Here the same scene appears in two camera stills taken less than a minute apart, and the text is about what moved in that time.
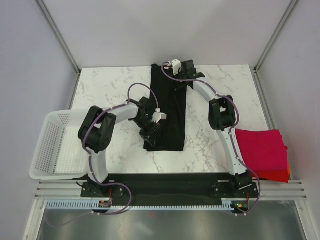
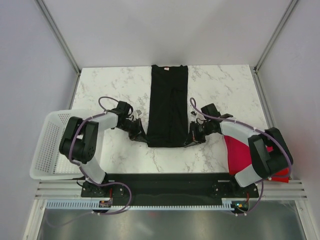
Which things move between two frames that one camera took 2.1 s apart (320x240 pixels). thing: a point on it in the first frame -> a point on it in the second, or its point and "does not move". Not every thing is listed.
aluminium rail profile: [266, 190] does not move
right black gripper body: [180, 75] -> [199, 131]
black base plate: [147, 189] does not move
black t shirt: [168, 98] does not move
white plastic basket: [60, 154] does not move
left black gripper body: [147, 126] -> [133, 129]
